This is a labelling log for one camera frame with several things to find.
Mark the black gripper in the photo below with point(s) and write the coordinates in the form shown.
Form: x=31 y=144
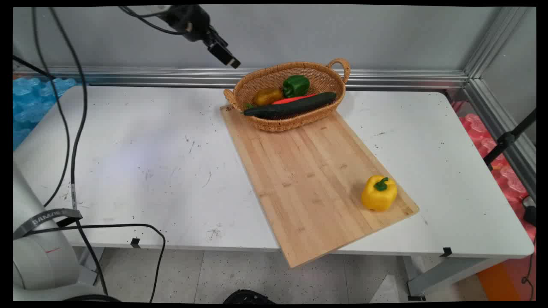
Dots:
x=192 y=22

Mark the yellow-orange toy fruit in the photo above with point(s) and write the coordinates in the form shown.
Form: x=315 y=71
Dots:
x=267 y=96

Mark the woven wicker basket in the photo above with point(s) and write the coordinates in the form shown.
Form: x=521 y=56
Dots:
x=291 y=85

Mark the green bell pepper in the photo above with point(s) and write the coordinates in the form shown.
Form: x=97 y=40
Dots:
x=295 y=85

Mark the red toy chili pepper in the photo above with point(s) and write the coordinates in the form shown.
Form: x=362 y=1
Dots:
x=293 y=100

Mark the dark green cucumber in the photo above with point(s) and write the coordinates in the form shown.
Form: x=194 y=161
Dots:
x=291 y=107

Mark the bamboo cutting board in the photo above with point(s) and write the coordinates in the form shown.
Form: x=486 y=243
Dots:
x=317 y=179

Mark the blue foam mat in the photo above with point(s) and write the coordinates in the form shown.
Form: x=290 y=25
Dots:
x=32 y=102

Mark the black tape tab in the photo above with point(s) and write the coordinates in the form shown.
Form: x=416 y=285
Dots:
x=135 y=242
x=446 y=251

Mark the yellow bell pepper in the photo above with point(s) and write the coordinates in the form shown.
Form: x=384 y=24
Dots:
x=379 y=194

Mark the black round object on floor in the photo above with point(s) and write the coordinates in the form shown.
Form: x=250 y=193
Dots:
x=248 y=296

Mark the black tripod stand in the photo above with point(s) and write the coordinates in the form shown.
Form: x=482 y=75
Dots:
x=507 y=139

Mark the pink foam mat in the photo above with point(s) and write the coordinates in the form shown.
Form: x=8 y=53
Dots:
x=498 y=162

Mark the grey table leg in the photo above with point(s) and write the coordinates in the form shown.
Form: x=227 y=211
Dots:
x=445 y=273

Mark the orange floor mat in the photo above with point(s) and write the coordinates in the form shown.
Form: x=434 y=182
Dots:
x=498 y=282

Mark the aluminium frame rail horizontal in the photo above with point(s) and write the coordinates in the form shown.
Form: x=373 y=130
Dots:
x=171 y=76

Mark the aluminium frame corner post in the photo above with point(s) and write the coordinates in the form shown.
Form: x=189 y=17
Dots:
x=496 y=64

